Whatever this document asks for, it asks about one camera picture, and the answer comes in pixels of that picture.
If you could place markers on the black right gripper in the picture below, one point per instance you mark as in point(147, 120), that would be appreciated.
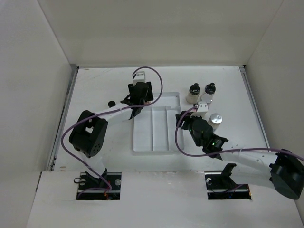
point(187, 116)

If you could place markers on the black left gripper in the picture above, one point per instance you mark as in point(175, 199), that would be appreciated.
point(148, 97)

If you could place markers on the grinder jar white contents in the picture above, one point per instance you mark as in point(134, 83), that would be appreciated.
point(193, 93)

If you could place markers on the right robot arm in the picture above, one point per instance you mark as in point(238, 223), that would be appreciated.
point(277, 169)

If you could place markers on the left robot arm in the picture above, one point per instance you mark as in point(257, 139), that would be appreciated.
point(88, 134)

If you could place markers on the white divided organizer tray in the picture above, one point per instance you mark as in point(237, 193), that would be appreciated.
point(154, 128)

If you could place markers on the dark spice bottle far left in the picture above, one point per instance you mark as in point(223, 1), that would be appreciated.
point(111, 104)

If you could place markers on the blue label bottle near grinders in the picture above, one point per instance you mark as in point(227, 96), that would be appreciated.
point(207, 98)

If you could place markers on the blue label silver cap bottle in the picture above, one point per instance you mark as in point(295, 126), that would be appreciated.
point(215, 120)

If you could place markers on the grinder jar right black top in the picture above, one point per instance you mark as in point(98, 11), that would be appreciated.
point(210, 90)

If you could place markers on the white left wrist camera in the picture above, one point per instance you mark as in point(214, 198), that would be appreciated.
point(139, 76)

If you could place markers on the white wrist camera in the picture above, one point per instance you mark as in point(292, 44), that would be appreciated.
point(139, 76)
point(202, 109)

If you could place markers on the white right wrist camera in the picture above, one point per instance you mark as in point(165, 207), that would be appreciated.
point(202, 109)

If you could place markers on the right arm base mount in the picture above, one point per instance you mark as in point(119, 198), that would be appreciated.
point(220, 186)

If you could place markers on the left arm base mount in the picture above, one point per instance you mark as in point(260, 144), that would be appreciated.
point(91, 188)

